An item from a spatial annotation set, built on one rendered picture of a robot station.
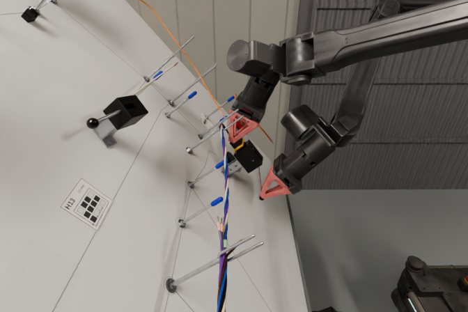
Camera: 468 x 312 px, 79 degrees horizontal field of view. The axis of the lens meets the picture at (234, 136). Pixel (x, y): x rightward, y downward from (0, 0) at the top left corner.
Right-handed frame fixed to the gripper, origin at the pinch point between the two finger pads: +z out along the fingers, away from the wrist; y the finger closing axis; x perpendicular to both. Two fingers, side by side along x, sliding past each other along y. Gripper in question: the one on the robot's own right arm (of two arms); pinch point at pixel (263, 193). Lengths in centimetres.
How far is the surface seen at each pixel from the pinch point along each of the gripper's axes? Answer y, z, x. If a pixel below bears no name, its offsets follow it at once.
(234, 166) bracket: 1.2, -0.5, -10.0
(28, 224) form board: 41.7, -0.3, -27.2
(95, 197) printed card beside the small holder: 33.8, 0.0, -25.2
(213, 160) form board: 1.7, 1.7, -14.5
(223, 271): 36.6, -6.7, -8.9
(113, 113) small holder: 28.5, -7.2, -31.0
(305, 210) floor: -127, 46, 74
